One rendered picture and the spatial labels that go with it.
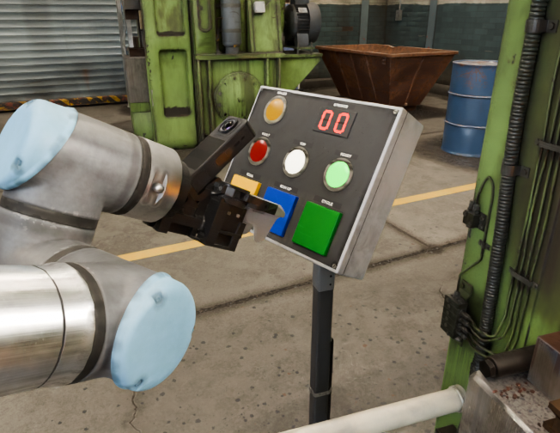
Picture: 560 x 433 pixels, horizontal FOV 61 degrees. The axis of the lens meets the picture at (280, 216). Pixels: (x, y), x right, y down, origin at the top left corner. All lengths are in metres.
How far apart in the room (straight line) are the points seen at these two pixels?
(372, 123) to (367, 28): 9.28
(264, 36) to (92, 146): 4.85
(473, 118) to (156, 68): 3.14
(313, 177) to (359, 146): 0.10
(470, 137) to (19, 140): 4.86
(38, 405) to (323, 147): 1.58
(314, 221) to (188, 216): 0.27
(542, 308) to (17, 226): 0.73
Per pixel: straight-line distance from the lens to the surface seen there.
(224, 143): 0.59
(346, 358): 2.12
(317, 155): 0.84
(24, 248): 0.49
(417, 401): 1.03
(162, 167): 0.53
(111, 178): 0.50
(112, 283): 0.38
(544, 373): 0.68
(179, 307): 0.40
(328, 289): 1.02
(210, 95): 5.10
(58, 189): 0.48
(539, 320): 0.87
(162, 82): 5.15
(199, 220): 0.60
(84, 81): 8.16
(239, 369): 2.05
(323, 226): 0.78
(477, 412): 0.70
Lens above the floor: 1.34
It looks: 23 degrees down
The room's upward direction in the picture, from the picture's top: straight up
